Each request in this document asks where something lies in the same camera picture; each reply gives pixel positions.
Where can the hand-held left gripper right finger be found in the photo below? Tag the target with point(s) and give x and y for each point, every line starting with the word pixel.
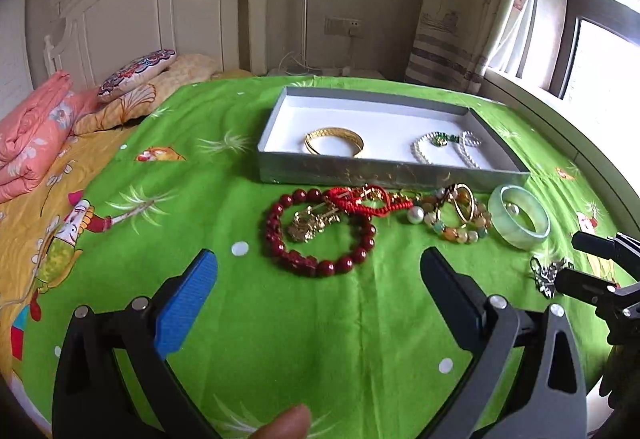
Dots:
pixel 450 289

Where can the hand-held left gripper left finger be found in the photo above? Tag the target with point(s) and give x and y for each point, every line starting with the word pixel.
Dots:
pixel 187 299

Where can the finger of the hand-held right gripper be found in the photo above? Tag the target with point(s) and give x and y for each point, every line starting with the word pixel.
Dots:
pixel 600 246
pixel 585 286

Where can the silver brooch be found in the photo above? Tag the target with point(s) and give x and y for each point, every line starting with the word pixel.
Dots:
pixel 547 276

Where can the pale green jade bangle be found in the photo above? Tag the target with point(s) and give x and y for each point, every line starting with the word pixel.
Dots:
pixel 500 226

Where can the grey jewelry box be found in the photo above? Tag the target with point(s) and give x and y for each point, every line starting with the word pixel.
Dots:
pixel 370 119

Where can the person's right hand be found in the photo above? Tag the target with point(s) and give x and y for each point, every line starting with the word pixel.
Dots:
pixel 615 379

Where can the person's left hand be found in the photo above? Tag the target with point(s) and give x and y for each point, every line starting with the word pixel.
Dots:
pixel 280 424

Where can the green and yellow cartoon bedsheet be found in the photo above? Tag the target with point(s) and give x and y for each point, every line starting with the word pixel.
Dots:
pixel 250 159

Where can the gold bangle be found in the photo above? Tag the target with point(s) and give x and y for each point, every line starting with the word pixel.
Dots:
pixel 320 135

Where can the yellow patterned pillow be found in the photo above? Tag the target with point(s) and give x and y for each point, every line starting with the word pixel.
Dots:
pixel 175 79

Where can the dark framed window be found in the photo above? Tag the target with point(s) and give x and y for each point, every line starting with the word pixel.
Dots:
pixel 570 19

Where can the embroidered patterned pillow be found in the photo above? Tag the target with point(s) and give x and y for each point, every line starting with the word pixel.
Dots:
pixel 135 74

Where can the pink floral quilt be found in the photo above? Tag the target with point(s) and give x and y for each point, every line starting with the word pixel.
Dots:
pixel 30 129

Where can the white nightstand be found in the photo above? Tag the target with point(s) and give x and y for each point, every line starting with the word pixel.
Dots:
pixel 350 73

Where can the printed beige curtain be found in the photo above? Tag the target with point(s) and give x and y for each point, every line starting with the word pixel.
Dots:
pixel 465 9

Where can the white wooden headboard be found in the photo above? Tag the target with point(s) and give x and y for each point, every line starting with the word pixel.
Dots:
pixel 125 19

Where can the thin metal lamp pole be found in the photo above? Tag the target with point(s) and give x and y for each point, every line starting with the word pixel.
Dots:
pixel 306 19

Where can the wall socket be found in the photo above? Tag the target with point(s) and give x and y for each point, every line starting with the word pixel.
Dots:
pixel 342 26

